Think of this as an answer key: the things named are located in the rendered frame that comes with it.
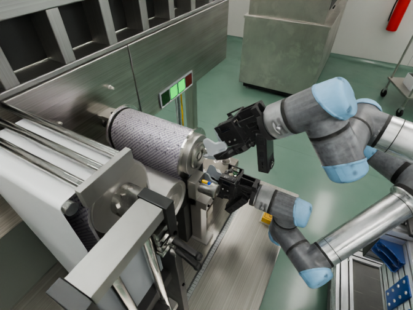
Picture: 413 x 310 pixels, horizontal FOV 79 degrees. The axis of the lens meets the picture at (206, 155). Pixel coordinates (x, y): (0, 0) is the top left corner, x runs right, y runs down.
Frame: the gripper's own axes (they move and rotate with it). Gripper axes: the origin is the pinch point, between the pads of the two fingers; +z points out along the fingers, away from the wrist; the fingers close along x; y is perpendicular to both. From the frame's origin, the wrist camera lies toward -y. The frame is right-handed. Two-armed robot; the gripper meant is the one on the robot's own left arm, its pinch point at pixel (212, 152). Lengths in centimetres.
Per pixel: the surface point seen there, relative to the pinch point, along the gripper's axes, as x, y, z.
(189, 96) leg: -75, 8, 65
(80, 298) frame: 43.4, 8.8, -17.4
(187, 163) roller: 7.1, 2.6, 2.5
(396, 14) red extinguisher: -431, -81, -20
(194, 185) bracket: 7.8, -4.0, 4.9
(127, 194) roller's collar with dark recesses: 27.4, 9.8, -4.8
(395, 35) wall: -448, -112, -10
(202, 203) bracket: 7.8, -10.6, 7.4
